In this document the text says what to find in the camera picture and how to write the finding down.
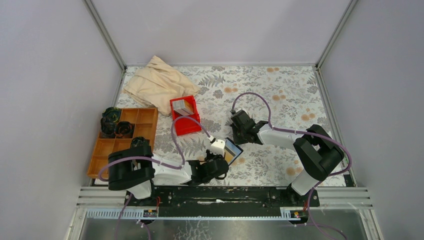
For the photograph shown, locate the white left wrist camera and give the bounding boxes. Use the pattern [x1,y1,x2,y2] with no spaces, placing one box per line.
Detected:
[208,135,226,157]

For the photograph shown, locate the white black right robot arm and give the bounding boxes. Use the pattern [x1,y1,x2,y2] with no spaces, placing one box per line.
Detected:
[230,110,345,206]

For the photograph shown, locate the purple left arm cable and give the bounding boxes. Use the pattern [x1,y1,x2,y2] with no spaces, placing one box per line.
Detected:
[97,115,215,240]

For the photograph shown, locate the dark floral rolled cloth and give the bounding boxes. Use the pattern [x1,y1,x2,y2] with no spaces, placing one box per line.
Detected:
[99,118,116,139]

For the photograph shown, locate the black leather card holder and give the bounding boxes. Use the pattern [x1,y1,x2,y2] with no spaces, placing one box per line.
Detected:
[223,137,245,167]

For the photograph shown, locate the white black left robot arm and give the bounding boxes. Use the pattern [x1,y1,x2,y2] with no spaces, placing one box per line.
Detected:
[98,146,229,206]

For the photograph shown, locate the beige folded cloth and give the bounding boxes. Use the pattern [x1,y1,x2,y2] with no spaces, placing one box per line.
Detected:
[123,55,200,115]

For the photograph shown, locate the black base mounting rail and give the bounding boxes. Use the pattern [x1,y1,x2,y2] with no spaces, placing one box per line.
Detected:
[128,186,320,218]

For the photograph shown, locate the red plastic bin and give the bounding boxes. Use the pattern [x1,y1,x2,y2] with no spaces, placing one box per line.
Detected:
[169,95,202,136]

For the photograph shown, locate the stack of credit cards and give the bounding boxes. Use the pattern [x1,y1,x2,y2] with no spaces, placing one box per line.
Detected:
[171,99,195,116]

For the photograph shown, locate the dark green rolled cloth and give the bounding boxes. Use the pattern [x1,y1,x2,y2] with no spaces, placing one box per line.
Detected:
[101,106,122,123]

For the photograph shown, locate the floral patterned table mat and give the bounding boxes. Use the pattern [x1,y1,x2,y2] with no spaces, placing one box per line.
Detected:
[94,65,347,188]

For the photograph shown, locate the wooden compartment tray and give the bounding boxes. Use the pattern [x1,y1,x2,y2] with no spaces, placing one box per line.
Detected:
[87,108,159,179]

